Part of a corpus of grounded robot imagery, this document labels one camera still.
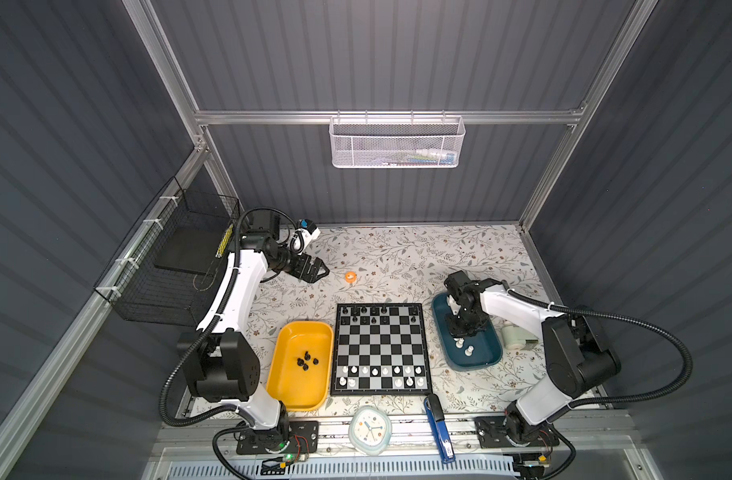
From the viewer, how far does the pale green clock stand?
71cm

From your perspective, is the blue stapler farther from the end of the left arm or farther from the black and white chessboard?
the end of the left arm

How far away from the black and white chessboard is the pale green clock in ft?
0.18

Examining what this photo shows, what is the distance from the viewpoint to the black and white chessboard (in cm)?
82

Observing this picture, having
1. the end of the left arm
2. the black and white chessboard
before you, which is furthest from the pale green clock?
the end of the left arm

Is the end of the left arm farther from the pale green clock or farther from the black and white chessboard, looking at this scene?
the pale green clock

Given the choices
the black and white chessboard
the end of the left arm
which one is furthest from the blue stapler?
the end of the left arm

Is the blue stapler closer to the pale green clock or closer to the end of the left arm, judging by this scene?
the pale green clock
